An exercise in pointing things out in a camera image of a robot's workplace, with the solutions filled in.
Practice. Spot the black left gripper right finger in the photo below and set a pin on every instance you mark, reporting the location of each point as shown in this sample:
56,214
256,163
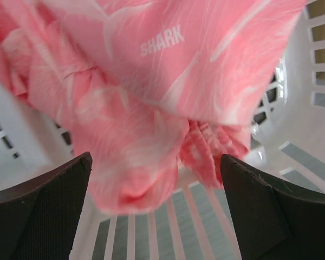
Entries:
273,218

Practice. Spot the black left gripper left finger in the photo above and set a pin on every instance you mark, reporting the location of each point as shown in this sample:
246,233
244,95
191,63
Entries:
39,217

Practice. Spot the pink patterned shorts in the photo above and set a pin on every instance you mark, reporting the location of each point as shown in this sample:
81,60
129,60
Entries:
144,86

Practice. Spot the white plastic laundry basket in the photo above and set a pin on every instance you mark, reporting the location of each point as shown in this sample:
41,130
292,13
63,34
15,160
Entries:
288,142

